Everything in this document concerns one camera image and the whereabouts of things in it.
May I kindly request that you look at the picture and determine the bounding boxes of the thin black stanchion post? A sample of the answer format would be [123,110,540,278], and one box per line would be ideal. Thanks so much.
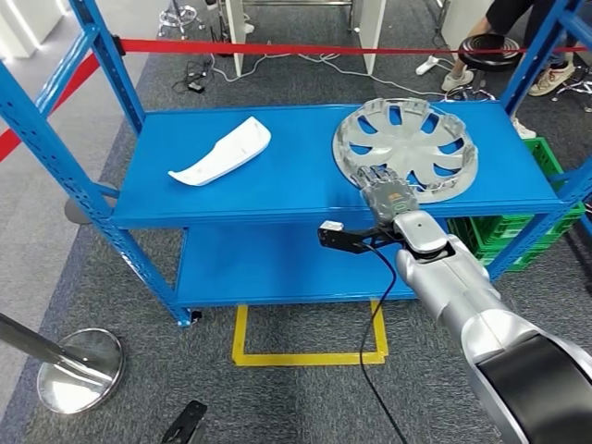
[63,180,120,226]

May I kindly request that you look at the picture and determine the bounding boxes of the black power adapter with cables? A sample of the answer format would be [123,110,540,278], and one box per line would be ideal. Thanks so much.
[171,57,208,94]

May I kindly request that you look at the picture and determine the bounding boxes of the green plastic crate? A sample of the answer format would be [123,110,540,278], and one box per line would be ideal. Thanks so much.
[448,137,587,253]
[473,241,541,275]

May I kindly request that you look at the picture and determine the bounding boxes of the black robot left foot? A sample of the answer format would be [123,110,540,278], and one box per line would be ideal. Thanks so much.
[161,401,208,444]

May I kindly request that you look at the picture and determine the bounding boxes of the white floor cable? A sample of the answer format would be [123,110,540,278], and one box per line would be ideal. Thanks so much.
[210,52,445,99]

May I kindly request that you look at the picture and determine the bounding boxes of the white power strip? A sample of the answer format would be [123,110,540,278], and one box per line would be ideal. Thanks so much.
[415,55,439,77]

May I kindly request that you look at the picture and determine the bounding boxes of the silver wheel hubcap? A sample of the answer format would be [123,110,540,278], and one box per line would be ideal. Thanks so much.
[331,97,479,205]

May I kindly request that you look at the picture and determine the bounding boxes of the white cabinet panel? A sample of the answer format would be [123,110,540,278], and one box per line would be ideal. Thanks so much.
[439,0,494,44]

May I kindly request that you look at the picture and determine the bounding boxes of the red barrier belt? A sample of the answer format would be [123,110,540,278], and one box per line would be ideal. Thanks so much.
[121,38,592,57]
[0,54,100,165]

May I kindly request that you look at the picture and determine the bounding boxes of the white desk frame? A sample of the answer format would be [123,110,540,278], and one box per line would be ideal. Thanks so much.
[225,0,387,78]

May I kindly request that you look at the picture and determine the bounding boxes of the white curved plastic part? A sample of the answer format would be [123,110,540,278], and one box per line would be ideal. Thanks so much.
[168,116,273,188]

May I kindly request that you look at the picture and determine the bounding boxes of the person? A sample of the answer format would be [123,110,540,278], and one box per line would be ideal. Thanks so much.
[529,33,578,98]
[440,0,566,141]

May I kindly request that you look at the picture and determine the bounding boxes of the blue metal shelf rack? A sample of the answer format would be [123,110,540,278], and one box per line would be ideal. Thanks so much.
[0,0,592,327]

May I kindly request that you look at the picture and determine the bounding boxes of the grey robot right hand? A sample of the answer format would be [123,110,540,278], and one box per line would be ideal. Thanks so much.
[356,164,421,229]

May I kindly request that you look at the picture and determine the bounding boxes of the chrome stanchion post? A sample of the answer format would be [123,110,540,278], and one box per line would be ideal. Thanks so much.
[0,312,125,416]

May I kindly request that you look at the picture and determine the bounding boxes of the black camera cable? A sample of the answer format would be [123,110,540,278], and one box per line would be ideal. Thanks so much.
[358,241,409,444]

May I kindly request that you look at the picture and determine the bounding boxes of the chrome stool base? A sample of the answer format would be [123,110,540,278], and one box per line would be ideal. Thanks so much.
[158,0,205,39]
[554,80,592,115]

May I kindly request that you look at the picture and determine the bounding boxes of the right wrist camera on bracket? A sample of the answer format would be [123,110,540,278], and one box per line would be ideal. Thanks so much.
[318,219,402,254]

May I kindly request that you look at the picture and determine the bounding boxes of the black round stool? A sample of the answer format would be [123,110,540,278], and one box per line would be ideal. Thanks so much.
[443,33,523,105]

